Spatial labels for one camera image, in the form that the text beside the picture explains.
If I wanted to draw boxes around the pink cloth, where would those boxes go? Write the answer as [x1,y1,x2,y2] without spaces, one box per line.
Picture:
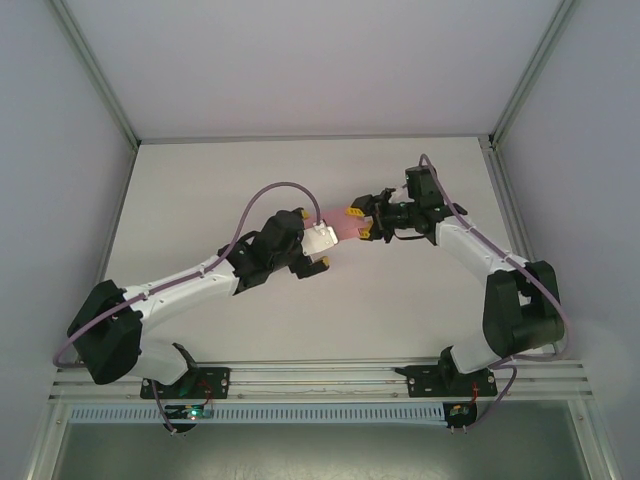
[316,203,365,241]

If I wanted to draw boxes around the circuit board with green light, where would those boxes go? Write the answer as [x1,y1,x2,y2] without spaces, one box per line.
[166,405,215,422]

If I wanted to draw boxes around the aluminium frame back rail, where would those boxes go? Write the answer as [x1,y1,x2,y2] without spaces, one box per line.
[135,132,495,147]

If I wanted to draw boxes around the aluminium frame side rail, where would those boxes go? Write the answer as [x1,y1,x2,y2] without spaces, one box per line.
[478,137,554,281]

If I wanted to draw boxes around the aluminium mounting rail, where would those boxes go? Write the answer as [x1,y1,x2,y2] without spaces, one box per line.
[48,356,594,402]

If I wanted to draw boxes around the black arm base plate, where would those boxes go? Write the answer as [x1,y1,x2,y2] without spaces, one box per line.
[394,364,500,400]
[139,364,233,402]

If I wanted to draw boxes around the slotted grey cable duct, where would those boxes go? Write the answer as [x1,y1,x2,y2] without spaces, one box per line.
[66,403,447,425]

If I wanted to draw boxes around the aluminium frame post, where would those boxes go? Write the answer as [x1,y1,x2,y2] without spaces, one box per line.
[488,0,577,149]
[48,0,141,149]

